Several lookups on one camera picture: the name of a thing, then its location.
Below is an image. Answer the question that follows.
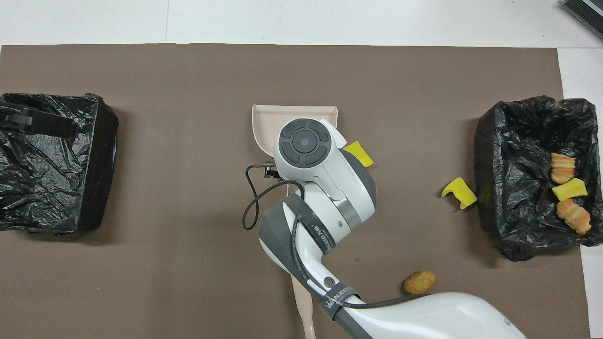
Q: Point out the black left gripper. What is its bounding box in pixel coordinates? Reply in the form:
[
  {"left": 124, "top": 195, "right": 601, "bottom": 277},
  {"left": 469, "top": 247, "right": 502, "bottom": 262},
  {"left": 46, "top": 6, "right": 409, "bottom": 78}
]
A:
[{"left": 0, "top": 106, "right": 74, "bottom": 138}]

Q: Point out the yellow sponge with green backing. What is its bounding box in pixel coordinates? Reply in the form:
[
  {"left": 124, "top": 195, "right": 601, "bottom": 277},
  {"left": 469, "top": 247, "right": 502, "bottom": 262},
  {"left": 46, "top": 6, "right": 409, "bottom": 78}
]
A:
[{"left": 343, "top": 141, "right": 375, "bottom": 168}]

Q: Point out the round brown bread roll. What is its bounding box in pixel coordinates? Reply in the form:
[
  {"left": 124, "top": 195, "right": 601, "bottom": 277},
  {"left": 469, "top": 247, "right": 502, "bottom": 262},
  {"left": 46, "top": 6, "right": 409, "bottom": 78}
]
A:
[{"left": 403, "top": 269, "right": 436, "bottom": 295}]

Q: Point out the notched yellow sponge piece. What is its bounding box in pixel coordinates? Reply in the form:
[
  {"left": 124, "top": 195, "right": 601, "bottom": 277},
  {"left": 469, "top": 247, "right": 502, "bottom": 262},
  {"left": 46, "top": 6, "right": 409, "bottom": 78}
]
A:
[{"left": 441, "top": 177, "right": 478, "bottom": 210}]

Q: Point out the golden croissant toy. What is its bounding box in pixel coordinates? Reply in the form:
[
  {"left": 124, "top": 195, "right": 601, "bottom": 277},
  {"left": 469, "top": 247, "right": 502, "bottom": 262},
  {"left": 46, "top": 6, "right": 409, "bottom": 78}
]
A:
[{"left": 550, "top": 152, "right": 577, "bottom": 185}]

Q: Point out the pale flaky pastry piece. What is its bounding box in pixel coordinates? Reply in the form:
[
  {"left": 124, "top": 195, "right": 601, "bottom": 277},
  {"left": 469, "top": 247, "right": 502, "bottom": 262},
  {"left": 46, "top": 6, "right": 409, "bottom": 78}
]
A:
[{"left": 556, "top": 198, "right": 592, "bottom": 235}]

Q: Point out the boxy black bag bin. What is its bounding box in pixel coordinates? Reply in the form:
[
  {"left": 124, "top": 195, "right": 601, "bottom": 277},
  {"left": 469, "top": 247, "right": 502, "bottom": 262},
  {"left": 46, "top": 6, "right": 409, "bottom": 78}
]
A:
[{"left": 0, "top": 93, "right": 119, "bottom": 234}]

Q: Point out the crumpled black bag bin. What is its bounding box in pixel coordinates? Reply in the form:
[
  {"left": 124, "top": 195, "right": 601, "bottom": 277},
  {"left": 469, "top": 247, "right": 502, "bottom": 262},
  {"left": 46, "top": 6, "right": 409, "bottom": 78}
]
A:
[{"left": 474, "top": 96, "right": 603, "bottom": 262}]

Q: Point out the brown table mat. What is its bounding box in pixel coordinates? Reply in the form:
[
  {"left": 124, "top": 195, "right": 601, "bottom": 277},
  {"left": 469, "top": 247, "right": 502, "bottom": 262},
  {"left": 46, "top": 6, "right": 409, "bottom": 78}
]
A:
[{"left": 0, "top": 44, "right": 590, "bottom": 339}]

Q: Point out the black striped device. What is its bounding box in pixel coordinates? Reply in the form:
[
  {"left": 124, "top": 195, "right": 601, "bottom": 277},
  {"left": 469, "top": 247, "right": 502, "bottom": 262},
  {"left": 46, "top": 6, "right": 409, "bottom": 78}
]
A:
[{"left": 563, "top": 0, "right": 603, "bottom": 39}]

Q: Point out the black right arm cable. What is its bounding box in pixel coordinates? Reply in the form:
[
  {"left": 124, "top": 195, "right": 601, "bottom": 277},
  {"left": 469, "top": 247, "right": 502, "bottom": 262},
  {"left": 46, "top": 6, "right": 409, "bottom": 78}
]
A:
[{"left": 242, "top": 162, "right": 424, "bottom": 309}]

